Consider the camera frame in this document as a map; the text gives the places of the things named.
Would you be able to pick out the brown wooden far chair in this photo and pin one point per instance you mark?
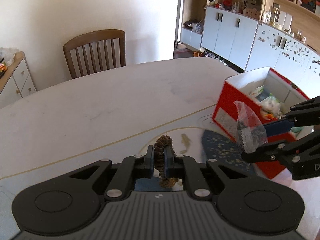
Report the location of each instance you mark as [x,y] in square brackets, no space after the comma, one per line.
[95,51]

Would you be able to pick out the bag of dark items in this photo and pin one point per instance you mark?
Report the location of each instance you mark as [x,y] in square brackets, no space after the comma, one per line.
[251,132]

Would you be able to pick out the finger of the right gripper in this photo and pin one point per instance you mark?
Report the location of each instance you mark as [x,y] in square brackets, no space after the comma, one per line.
[280,126]
[271,152]

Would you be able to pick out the white wall cabinet unit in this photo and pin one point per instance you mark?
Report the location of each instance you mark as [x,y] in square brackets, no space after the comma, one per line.
[252,34]

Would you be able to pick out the white wooden sideboard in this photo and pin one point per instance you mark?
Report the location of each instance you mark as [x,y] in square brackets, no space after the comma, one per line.
[16,82]

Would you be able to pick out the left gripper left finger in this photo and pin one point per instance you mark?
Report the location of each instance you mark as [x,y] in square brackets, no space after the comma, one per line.
[125,174]

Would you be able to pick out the white sneakers on floor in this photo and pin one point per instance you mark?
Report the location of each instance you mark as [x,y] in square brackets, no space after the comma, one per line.
[212,55]

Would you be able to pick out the white plastic tissue pack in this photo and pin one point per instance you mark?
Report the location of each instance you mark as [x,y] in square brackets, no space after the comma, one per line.
[267,101]

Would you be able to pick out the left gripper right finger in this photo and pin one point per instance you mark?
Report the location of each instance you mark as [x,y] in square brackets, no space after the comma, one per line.
[188,170]

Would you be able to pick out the red cardboard box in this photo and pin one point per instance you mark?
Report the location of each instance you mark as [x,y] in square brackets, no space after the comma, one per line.
[241,87]

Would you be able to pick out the red plush keychain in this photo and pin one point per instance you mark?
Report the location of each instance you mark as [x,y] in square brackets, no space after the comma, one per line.
[269,116]

